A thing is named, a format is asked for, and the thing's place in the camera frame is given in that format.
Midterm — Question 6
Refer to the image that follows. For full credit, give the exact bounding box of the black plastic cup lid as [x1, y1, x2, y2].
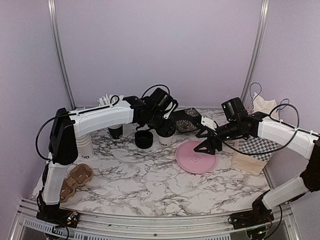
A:
[156, 130, 175, 138]

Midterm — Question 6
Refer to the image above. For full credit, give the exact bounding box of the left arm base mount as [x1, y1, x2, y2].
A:
[36, 192, 81, 229]

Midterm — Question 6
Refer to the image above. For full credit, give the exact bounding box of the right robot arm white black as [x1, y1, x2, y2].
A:
[193, 97, 320, 224]

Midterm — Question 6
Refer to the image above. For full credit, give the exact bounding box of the white paper coffee cup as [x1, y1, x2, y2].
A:
[158, 135, 174, 148]

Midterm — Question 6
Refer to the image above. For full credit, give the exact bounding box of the black cup holding straws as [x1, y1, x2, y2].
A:
[108, 124, 123, 140]

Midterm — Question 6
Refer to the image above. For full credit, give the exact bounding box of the pink round plate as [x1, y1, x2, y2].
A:
[175, 141, 217, 174]

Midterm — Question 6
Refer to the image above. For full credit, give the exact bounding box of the blue checkered paper bag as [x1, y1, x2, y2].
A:
[231, 90, 279, 175]

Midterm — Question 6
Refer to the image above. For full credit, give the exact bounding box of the stack of white paper cups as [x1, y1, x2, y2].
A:
[76, 133, 94, 160]

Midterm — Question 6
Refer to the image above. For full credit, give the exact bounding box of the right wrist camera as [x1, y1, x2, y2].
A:
[200, 116, 217, 130]

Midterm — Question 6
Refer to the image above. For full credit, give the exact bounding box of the aluminium front rail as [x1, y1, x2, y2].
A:
[8, 198, 301, 240]

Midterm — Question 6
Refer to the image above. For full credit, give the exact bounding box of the dark floral square plate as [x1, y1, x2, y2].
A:
[171, 107, 202, 133]

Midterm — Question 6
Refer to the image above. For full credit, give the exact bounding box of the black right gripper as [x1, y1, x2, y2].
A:
[194, 119, 242, 155]

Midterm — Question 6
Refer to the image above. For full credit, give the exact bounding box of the brown cardboard cup carrier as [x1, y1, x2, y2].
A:
[60, 163, 94, 203]

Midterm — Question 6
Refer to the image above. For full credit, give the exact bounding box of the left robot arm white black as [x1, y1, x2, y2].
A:
[39, 88, 178, 223]

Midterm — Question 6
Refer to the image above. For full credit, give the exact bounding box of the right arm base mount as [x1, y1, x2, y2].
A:
[227, 210, 274, 230]

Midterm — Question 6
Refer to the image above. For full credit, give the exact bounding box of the stack of black lids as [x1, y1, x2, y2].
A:
[134, 130, 154, 149]

